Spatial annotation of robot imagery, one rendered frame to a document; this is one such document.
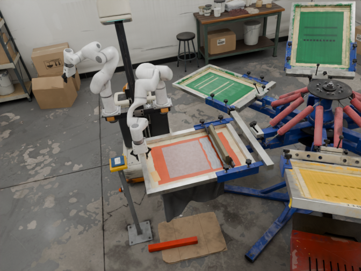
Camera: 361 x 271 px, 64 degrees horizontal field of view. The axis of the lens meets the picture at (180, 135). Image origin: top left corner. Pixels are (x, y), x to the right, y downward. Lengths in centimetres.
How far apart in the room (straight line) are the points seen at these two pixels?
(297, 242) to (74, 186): 266
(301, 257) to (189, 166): 96
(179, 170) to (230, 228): 104
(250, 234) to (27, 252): 213
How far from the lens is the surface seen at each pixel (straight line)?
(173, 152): 225
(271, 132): 230
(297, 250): 160
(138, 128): 191
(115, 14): 203
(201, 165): 212
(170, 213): 229
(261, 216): 305
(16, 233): 351
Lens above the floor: 245
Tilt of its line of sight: 39 degrees down
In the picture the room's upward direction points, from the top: 6 degrees counter-clockwise
